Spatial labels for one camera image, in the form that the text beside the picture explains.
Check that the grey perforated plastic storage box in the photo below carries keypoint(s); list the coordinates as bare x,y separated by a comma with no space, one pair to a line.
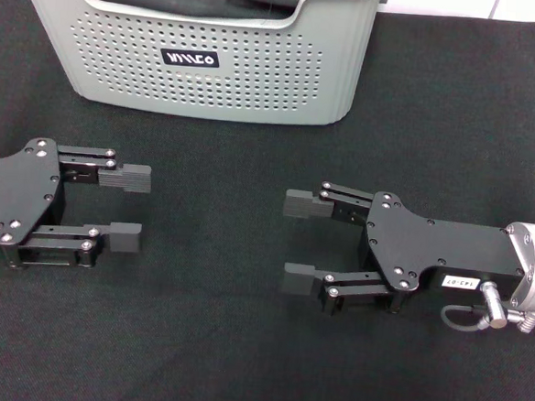
119,84

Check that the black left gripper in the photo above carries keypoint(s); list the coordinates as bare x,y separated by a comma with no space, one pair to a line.
15,192

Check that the black tablecloth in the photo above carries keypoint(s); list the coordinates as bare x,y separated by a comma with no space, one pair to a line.
192,351

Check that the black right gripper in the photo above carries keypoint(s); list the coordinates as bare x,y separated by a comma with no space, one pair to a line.
430,244

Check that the black logo label on box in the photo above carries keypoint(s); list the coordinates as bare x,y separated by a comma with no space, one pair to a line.
190,58

